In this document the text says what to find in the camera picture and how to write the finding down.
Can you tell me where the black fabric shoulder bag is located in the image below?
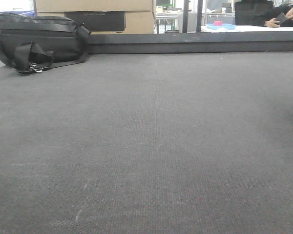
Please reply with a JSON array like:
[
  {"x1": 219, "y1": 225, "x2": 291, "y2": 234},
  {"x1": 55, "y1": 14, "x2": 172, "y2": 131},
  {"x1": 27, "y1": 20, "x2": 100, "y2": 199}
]
[{"x1": 0, "y1": 12, "x2": 91, "y2": 74}]

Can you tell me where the large cardboard box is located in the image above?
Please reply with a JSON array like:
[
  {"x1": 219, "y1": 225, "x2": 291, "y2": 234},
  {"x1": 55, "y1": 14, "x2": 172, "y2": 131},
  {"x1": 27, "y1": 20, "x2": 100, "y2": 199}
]
[{"x1": 35, "y1": 0, "x2": 155, "y2": 34}]

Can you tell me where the pink cup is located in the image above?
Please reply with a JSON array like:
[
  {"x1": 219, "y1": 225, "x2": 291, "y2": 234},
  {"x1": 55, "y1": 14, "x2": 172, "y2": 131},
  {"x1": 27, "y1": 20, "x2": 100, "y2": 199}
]
[{"x1": 213, "y1": 20, "x2": 223, "y2": 27}]

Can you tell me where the blue shallow tray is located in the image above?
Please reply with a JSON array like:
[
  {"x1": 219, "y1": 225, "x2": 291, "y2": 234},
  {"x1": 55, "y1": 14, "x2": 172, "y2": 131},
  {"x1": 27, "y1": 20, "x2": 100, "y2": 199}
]
[{"x1": 206, "y1": 23, "x2": 236, "y2": 30}]

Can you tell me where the white table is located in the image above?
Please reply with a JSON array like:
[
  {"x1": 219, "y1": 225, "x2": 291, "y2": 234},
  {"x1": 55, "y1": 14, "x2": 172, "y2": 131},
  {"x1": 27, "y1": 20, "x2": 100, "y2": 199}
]
[{"x1": 201, "y1": 25, "x2": 293, "y2": 33}]

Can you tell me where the dark smartphone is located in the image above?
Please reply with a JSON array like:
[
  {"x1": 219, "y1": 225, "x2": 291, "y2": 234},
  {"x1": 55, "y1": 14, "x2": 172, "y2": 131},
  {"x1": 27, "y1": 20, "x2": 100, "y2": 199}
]
[{"x1": 274, "y1": 12, "x2": 287, "y2": 25}]

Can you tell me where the person in black clothes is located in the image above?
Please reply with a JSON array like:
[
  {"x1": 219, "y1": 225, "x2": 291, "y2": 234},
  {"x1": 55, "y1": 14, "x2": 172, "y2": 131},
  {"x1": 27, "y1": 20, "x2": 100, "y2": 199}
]
[{"x1": 251, "y1": 4, "x2": 293, "y2": 28}]

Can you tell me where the black vertical post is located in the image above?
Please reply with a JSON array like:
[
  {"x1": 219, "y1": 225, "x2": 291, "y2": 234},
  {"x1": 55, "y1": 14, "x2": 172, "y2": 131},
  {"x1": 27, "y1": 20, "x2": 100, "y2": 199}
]
[
  {"x1": 182, "y1": 0, "x2": 189, "y2": 33},
  {"x1": 196, "y1": 0, "x2": 203, "y2": 32}
]

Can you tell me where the black conveyor side rail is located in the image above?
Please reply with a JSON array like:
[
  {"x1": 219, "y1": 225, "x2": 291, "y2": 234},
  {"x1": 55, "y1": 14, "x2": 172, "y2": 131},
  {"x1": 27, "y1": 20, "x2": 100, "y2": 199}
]
[{"x1": 88, "y1": 30, "x2": 293, "y2": 54}]

